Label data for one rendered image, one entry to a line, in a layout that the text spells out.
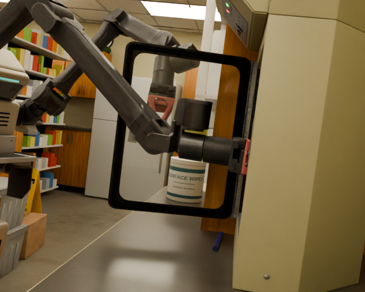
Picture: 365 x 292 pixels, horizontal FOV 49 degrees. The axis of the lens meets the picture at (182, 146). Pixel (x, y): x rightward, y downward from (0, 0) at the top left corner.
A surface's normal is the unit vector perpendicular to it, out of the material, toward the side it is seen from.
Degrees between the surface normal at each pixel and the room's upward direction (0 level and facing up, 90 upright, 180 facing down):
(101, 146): 90
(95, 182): 90
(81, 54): 92
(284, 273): 90
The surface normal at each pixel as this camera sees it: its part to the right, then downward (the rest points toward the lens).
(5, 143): 0.92, 0.14
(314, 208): 0.60, 0.11
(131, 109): -0.39, -0.07
